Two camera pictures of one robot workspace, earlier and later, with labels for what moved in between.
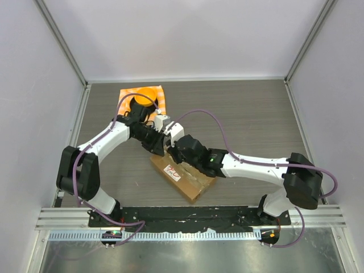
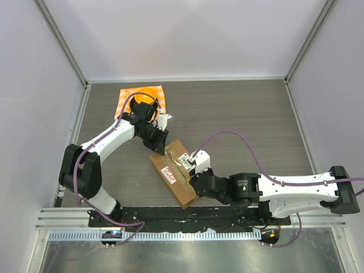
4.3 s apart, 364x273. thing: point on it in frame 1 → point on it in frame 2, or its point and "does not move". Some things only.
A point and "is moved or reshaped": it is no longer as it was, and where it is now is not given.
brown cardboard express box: (188, 180) is moved or reshaped
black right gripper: (172, 151) → (209, 172)
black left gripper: (156, 146) does not move
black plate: (133, 104) does not move
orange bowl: (143, 100) does not move
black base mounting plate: (207, 216) does not move
